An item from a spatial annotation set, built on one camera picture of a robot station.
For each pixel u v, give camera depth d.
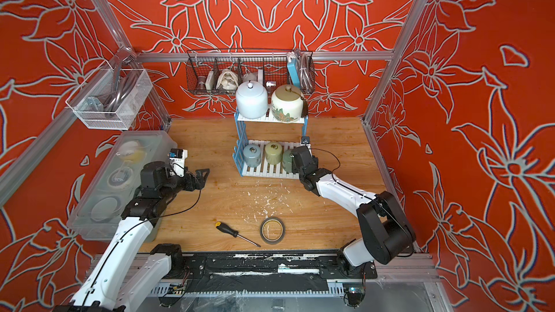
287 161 0.92
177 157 0.67
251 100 0.78
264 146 1.04
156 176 0.58
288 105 0.77
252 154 0.92
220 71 0.97
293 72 0.84
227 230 0.81
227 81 0.90
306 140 0.76
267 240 0.78
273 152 0.95
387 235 0.43
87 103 0.70
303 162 0.67
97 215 0.70
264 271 0.73
